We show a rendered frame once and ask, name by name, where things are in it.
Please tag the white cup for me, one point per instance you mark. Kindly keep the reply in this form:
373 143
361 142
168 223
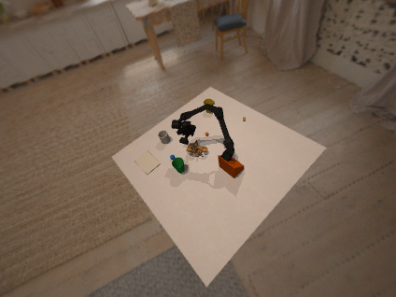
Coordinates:
163 135

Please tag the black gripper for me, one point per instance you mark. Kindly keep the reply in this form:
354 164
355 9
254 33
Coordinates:
191 131

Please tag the olive yellow cup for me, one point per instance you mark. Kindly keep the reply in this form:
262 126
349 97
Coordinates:
208 101

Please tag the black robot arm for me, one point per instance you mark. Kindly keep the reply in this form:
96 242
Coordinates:
228 142

